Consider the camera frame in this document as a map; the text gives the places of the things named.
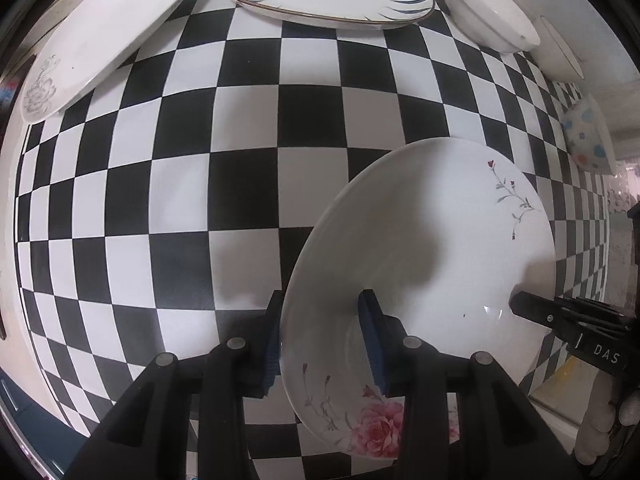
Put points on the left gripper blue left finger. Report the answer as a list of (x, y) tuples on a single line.
[(267, 345)]

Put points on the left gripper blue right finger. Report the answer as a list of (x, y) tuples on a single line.
[(381, 336)]

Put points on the white plate pink rose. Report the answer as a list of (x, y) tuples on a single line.
[(443, 231)]

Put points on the white bowl coloured dots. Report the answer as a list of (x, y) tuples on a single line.
[(587, 137)]

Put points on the white bowl thin rim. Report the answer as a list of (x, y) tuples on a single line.
[(554, 56)]

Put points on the plain white bowl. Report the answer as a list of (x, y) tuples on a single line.
[(497, 24)]

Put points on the white plate grey flower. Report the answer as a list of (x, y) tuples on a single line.
[(87, 46)]

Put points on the white gloved right hand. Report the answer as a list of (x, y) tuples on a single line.
[(594, 436)]

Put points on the black white checkered tablecloth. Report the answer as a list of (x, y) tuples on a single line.
[(161, 211)]

